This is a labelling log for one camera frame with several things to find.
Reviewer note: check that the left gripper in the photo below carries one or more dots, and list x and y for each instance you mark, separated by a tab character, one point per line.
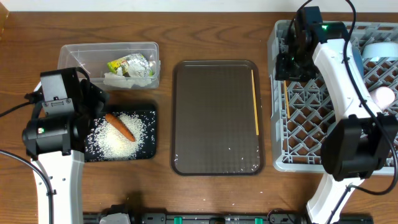
94	101

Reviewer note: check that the pink cup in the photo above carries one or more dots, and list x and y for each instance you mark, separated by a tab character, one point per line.
383	97

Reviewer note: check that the brown serving tray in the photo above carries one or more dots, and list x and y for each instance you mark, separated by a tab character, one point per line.
213	126

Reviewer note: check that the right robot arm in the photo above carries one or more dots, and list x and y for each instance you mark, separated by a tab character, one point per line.
363	137

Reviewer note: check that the black shallow tray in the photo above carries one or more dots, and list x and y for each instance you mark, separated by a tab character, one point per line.
149	149

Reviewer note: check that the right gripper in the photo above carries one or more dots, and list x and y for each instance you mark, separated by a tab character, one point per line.
286	69

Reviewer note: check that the grey dishwasher rack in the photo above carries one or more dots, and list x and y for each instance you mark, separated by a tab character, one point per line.
296	141

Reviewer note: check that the green yellow snack wrapper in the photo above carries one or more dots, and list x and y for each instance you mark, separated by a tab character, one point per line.
119	66

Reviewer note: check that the wooden chopstick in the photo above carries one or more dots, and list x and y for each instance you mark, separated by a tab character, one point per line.
254	103
287	107

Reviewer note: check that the clear plastic bin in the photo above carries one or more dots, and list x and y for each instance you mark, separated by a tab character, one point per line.
93	58

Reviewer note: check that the orange carrot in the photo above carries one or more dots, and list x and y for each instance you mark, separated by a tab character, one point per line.
120	126

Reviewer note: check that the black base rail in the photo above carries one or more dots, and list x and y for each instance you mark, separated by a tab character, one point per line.
122	214

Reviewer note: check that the white rice pile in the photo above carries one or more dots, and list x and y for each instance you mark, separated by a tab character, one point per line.
119	140

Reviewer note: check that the white tissue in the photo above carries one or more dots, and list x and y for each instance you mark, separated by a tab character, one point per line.
125	82

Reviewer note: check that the large blue plate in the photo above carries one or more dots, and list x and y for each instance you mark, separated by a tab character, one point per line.
358	60

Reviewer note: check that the small light blue bowl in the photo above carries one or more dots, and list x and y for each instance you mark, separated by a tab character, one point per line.
377	51

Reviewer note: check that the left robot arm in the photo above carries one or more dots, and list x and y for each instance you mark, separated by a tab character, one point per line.
58	158

